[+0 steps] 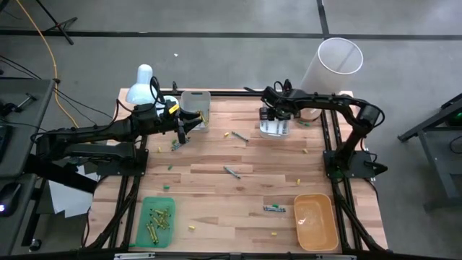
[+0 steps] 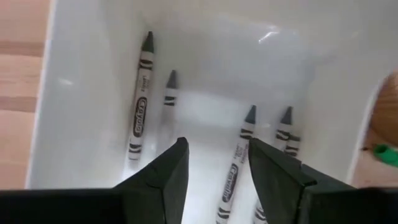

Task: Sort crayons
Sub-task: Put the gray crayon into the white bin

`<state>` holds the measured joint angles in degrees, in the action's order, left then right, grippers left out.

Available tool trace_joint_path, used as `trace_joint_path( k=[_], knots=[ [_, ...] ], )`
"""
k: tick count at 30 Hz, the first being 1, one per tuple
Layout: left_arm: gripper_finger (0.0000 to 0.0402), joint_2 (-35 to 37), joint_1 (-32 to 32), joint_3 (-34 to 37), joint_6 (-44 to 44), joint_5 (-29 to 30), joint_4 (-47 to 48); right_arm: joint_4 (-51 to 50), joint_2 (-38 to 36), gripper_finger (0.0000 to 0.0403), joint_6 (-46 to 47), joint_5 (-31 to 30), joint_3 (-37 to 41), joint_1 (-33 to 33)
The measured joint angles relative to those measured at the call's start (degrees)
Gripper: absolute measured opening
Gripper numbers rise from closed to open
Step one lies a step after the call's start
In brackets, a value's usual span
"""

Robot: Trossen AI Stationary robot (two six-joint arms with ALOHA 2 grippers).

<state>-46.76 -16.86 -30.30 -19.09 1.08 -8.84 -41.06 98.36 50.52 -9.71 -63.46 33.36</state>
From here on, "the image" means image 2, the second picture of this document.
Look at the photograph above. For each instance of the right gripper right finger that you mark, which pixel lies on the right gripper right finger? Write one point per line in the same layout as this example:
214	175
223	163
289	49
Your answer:
280	186

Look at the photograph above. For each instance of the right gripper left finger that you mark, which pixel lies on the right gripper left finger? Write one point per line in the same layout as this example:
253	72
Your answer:
168	186

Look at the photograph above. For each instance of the green crayon stub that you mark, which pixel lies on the green crayon stub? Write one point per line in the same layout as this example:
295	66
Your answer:
387	154

